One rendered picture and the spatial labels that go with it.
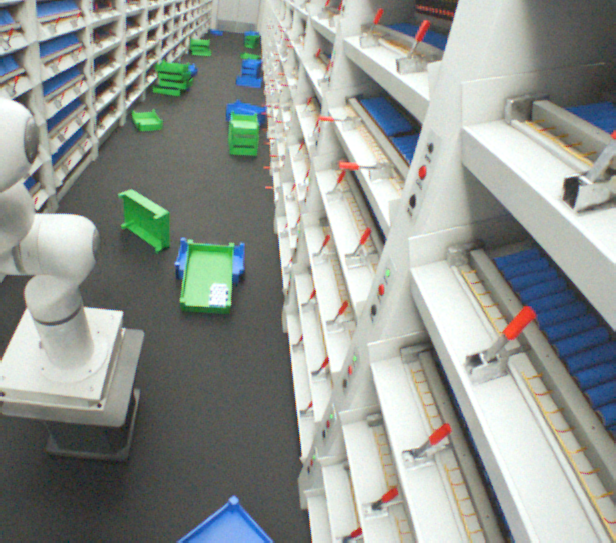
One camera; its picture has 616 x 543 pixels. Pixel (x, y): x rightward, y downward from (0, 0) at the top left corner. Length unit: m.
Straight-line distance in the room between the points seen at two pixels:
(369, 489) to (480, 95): 0.64
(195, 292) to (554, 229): 1.53
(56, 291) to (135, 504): 0.66
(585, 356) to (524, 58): 0.32
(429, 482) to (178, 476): 0.87
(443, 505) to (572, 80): 0.54
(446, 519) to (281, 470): 0.82
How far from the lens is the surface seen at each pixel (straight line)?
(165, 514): 1.27
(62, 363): 1.08
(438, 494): 0.58
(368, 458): 0.80
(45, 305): 0.92
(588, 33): 0.54
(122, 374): 1.16
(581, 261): 0.33
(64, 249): 0.81
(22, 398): 1.16
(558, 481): 0.41
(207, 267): 1.79
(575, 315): 0.50
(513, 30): 0.48
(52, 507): 1.34
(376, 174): 0.74
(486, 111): 0.48
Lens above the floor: 1.20
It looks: 33 degrees down
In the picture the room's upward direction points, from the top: 12 degrees clockwise
